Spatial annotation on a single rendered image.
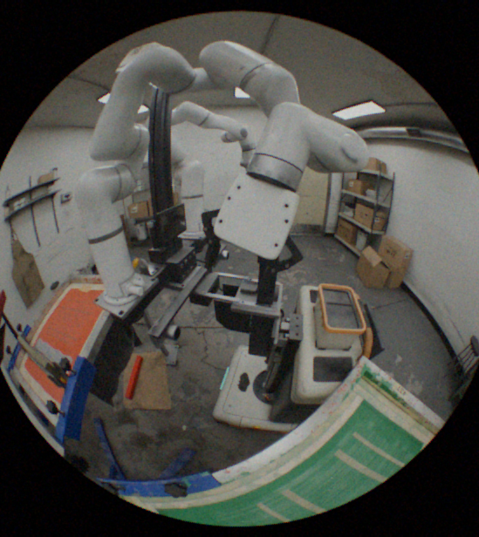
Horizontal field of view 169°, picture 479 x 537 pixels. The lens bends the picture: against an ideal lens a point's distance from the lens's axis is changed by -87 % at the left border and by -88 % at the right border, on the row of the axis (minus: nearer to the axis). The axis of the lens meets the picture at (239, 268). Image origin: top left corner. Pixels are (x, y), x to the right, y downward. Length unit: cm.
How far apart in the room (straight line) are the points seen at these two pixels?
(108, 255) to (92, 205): 11
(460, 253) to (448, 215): 56
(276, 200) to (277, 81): 19
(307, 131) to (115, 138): 32
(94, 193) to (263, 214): 31
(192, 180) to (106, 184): 40
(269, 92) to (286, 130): 8
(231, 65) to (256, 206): 24
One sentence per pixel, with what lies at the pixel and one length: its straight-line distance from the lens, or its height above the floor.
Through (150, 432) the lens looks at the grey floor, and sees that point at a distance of 153.
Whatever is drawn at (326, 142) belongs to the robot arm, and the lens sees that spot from 25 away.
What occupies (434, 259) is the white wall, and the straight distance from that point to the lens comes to 326.
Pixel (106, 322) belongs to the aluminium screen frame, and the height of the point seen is 98.
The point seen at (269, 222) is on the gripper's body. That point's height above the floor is 132.
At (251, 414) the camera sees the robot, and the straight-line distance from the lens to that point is 113.
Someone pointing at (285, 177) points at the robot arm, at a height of 138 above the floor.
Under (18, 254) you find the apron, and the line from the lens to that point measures 281.
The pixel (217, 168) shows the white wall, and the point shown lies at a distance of 371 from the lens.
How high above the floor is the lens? 139
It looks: 31 degrees down
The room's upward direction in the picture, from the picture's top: straight up
